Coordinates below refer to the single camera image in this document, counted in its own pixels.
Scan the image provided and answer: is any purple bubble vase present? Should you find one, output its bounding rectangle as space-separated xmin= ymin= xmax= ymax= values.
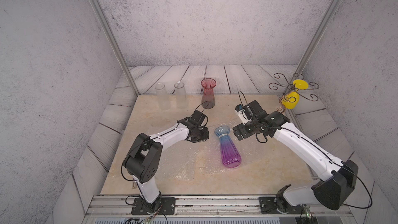
xmin=215 ymin=125 xmax=241 ymax=168

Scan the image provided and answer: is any clear bubble vase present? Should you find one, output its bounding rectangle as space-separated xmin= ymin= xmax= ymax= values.
xmin=174 ymin=81 xmax=188 ymax=108

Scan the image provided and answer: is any pink bubble vase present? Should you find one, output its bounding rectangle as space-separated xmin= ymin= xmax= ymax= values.
xmin=201 ymin=78 xmax=217 ymax=110

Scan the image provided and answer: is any clear glass vase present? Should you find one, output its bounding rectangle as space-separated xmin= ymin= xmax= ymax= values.
xmin=155 ymin=83 xmax=171 ymax=110

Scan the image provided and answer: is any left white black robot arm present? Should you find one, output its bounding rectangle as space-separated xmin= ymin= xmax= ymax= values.
xmin=121 ymin=117 xmax=209 ymax=211

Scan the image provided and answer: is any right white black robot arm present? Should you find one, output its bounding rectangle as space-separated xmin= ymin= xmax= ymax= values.
xmin=233 ymin=101 xmax=358 ymax=214

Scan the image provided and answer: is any yellow plastic wine glass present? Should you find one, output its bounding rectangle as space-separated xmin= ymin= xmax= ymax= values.
xmin=280 ymin=79 xmax=309 ymax=109

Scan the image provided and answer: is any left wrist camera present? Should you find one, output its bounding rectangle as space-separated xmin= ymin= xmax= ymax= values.
xmin=190 ymin=110 xmax=208 ymax=128

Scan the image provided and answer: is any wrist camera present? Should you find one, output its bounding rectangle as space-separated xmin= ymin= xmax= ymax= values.
xmin=190 ymin=110 xmax=208 ymax=128
xmin=235 ymin=104 xmax=249 ymax=125

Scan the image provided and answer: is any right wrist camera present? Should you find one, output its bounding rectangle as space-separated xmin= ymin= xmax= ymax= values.
xmin=235 ymin=104 xmax=249 ymax=125

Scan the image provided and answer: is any black wire glass stand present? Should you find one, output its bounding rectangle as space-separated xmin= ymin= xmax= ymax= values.
xmin=268 ymin=73 xmax=319 ymax=114

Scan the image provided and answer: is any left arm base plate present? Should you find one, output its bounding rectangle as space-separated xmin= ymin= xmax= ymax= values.
xmin=131 ymin=197 xmax=176 ymax=216

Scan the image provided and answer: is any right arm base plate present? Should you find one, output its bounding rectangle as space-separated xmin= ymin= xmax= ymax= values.
xmin=259 ymin=197 xmax=303 ymax=215

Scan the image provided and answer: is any aluminium rail frame front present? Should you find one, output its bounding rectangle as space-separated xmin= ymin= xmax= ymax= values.
xmin=83 ymin=195 xmax=356 ymax=224

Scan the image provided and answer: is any right aluminium corner post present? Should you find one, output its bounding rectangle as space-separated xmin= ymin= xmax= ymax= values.
xmin=293 ymin=0 xmax=342 ymax=79

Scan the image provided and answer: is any aluminium corner post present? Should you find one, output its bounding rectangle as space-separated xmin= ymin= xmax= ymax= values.
xmin=89 ymin=0 xmax=141 ymax=96
xmin=293 ymin=0 xmax=342 ymax=79

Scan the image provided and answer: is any left aluminium corner post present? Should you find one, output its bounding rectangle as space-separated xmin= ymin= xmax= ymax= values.
xmin=89 ymin=0 xmax=141 ymax=96

